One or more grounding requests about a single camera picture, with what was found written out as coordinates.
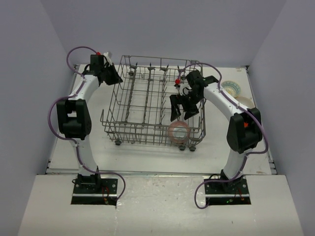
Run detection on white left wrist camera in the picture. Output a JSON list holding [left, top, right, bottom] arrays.
[[103, 51, 112, 65]]

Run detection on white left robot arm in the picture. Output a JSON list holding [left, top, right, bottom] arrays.
[[57, 52, 123, 193]]

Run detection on beige white bowl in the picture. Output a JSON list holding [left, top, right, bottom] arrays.
[[236, 96, 255, 109]]

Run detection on pink rimmed white bowl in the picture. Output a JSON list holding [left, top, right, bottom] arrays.
[[167, 120, 191, 144]]

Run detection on grey wire dish rack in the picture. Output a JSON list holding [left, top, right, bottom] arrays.
[[100, 55, 206, 151]]

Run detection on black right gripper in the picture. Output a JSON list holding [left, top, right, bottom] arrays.
[[171, 91, 204, 121]]

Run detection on floral white bowl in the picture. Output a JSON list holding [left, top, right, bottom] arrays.
[[220, 81, 241, 98]]

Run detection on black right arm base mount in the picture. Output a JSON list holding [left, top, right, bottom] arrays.
[[204, 176, 251, 206]]

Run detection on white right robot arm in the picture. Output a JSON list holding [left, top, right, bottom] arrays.
[[170, 70, 263, 193]]

